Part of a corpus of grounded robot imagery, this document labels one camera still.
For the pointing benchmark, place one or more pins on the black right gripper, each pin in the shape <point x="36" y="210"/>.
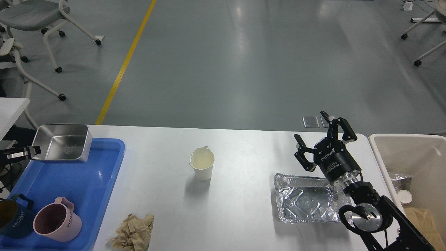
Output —
<point x="332" y="156"/>

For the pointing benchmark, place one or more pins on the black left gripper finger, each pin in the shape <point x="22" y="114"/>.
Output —
<point x="18" y="154"/>

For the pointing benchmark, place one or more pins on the stainless steel rectangular tray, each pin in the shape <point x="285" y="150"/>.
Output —
<point x="62" y="143"/>

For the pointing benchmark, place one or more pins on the dark blue mug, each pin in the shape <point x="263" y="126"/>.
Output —
<point x="16" y="216"/>

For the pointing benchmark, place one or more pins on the pink ribbed mug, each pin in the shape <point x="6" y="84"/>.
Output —
<point x="58" y="221"/>

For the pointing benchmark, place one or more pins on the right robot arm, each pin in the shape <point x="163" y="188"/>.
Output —
<point x="371" y="212"/>

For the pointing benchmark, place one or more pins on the right metal floor plate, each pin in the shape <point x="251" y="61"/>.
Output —
<point x="324" y="122"/>

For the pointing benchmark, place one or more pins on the metal floor plate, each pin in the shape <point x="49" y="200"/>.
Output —
<point x="311" y="122"/>
<point x="324" y="122"/>

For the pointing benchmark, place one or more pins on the left metal floor plate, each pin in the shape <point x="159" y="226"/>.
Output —
<point x="311" y="122"/>

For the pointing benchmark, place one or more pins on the small white side table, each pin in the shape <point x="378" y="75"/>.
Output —
<point x="10" y="110"/>

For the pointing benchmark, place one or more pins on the aluminium foil container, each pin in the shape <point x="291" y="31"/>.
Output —
<point x="308" y="199"/>

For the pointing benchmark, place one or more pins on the blue plastic tray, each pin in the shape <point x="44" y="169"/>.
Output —
<point x="87" y="185"/>

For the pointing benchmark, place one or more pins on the crumpled foil in bin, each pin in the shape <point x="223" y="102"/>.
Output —
<point x="400" y="181"/>

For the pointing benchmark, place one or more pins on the small white cup in bin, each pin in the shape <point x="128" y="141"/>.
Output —
<point x="404" y="196"/>

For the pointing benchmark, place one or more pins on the beige plastic waste bin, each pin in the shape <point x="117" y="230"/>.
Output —
<point x="423" y="157"/>

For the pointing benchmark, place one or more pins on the white paper cup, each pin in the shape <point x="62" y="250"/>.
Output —
<point x="201" y="161"/>

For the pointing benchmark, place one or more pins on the brown paper bag in bin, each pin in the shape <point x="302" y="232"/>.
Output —
<point x="423" y="220"/>

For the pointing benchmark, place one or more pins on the grey office chair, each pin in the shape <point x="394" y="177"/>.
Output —
<point x="35" y="15"/>

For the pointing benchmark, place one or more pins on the crumpled brown paper napkin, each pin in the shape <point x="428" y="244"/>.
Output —
<point x="134" y="234"/>

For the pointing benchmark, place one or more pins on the white chair frame left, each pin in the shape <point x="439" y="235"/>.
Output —
<point x="10" y="53"/>

